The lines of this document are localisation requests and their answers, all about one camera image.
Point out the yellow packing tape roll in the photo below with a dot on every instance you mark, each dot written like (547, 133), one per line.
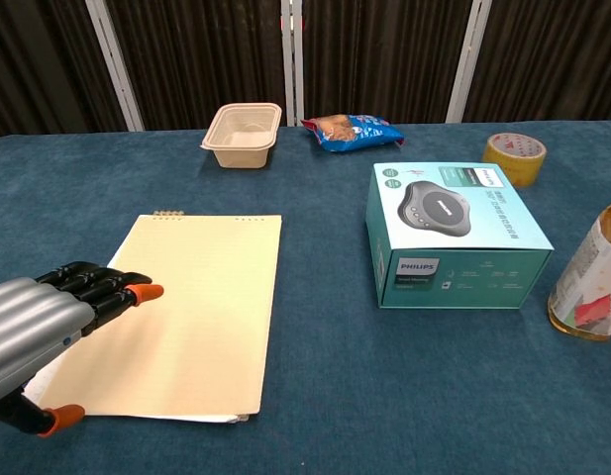
(520, 168)

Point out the white double partition post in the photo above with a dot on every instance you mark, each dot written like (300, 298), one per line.
(291, 64)

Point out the teal Philips speaker box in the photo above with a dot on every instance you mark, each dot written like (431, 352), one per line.
(448, 218)

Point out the amber tea bottle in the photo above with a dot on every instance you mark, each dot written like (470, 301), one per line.
(592, 277)

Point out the blue felt table cloth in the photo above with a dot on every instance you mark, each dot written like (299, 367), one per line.
(344, 396)

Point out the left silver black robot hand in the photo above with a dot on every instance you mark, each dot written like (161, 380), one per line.
(32, 316)

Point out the cream spiral notepad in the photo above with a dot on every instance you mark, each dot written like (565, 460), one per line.
(196, 307)

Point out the beige disposable food container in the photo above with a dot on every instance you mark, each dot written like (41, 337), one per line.
(240, 148)

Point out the blue snack bag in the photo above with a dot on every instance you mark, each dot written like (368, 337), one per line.
(354, 132)

